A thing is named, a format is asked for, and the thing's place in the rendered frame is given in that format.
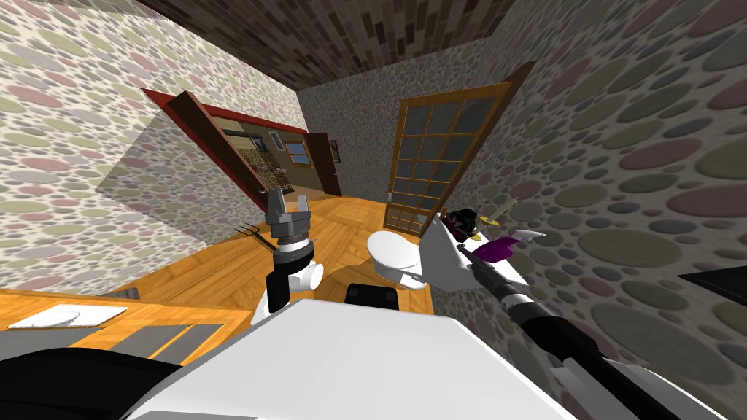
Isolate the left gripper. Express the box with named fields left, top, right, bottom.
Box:
left=265, top=189, right=313, bottom=243

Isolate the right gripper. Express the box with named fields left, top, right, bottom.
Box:
left=457, top=243, right=516, bottom=300

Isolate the purple object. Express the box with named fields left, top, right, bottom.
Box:
left=472, top=236, right=519, bottom=263

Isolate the black and red object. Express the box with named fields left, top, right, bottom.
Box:
left=440, top=207, right=482, bottom=241

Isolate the yellow round dish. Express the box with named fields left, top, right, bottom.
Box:
left=470, top=214, right=500, bottom=243

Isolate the wooden framed window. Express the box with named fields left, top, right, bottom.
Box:
left=283, top=139, right=314, bottom=169

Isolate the dark brown door leaf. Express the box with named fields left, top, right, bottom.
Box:
left=304, top=131, right=343, bottom=198
left=168, top=90, right=271, bottom=212

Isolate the white toilet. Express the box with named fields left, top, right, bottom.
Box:
left=365, top=218, right=531, bottom=292

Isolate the wooden door with glass panes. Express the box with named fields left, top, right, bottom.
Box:
left=382, top=81, right=514, bottom=238

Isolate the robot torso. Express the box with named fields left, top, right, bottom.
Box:
left=125, top=283, right=578, bottom=420

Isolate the orange wooden vanity cabinet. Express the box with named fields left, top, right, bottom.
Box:
left=0, top=288, right=254, bottom=368

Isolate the white sink basin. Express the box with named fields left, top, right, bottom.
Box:
left=8, top=303, right=129, bottom=331

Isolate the dark long-handled fork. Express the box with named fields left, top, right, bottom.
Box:
left=233, top=222, right=279, bottom=252

